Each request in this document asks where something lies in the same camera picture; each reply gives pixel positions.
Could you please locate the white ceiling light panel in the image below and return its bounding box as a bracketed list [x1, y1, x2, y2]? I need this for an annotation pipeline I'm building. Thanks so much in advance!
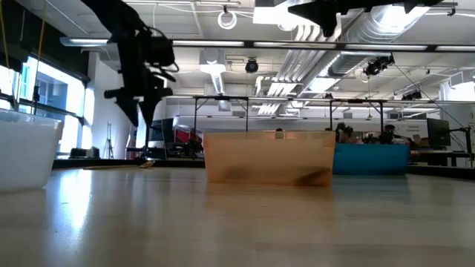
[252, 0, 337, 27]

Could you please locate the long LED light bar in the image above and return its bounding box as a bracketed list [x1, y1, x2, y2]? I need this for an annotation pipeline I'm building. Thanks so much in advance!
[59, 36, 475, 53]

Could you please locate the black ceiling camera cluster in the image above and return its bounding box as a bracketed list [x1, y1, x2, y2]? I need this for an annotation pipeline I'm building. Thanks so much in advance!
[401, 90, 423, 102]
[362, 54, 396, 78]

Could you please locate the black equipment case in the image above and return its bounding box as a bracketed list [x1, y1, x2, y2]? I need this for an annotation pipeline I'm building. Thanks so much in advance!
[69, 146, 101, 159]

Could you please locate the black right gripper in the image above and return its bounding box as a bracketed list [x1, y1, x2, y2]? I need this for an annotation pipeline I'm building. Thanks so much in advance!
[288, 0, 372, 38]

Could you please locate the black round ceiling spotlight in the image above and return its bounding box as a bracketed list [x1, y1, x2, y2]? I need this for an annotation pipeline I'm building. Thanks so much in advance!
[244, 58, 260, 74]

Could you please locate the yellow hanging cable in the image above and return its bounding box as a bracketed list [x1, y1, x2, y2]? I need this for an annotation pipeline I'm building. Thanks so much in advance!
[35, 7, 48, 66]
[0, 0, 11, 71]

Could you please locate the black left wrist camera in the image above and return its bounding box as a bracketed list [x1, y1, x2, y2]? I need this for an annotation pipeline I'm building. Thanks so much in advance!
[147, 35, 176, 68]

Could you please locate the clear plastic bin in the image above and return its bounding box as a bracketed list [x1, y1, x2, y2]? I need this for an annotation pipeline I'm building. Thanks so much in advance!
[0, 109, 65, 193]

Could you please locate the black metal stand frame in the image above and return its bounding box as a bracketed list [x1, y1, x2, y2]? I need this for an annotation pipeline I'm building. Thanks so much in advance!
[328, 98, 386, 145]
[192, 95, 250, 131]

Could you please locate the black computer monitor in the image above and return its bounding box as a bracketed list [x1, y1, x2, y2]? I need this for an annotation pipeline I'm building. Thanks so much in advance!
[425, 117, 452, 148]
[144, 117, 175, 150]

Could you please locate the white cable coil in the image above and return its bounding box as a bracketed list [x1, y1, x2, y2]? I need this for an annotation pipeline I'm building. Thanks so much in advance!
[217, 10, 238, 31]

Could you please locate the red machine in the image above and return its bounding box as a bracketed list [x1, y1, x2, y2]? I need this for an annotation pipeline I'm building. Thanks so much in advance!
[174, 124, 204, 145]

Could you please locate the black aluminium table frame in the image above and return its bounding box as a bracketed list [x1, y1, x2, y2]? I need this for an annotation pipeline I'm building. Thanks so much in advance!
[51, 157, 475, 182]

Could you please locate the blue plastic bin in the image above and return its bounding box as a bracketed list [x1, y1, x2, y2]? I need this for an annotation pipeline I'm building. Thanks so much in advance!
[332, 143, 410, 177]

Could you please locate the thin tripod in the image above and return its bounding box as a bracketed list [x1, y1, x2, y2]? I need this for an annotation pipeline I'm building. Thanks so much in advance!
[102, 122, 116, 159]

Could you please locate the large window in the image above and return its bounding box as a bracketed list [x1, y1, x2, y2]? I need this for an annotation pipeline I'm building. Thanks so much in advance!
[0, 55, 87, 153]

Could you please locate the silver air duct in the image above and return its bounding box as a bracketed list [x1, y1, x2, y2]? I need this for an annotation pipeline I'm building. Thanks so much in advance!
[326, 7, 433, 79]

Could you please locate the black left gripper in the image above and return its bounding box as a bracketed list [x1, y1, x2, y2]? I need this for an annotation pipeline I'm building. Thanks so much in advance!
[103, 68, 174, 128]

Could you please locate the orange plastic bin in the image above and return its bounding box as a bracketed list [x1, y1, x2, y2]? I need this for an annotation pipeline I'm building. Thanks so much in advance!
[203, 131, 337, 187]

